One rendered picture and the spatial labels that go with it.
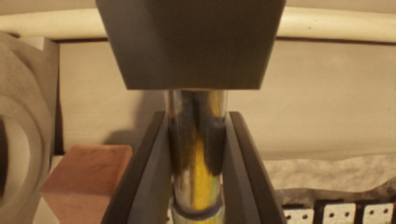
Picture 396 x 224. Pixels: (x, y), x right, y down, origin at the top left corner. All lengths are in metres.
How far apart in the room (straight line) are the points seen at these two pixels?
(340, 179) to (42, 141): 0.39
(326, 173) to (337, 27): 0.19
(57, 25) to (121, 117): 0.13
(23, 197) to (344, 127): 0.38
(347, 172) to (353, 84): 0.12
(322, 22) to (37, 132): 0.33
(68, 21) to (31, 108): 0.10
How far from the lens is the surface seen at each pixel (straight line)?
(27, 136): 0.25
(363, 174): 0.38
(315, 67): 0.30
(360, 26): 0.30
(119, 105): 0.28
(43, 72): 0.29
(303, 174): 0.33
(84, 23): 0.27
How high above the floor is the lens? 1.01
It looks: 84 degrees down
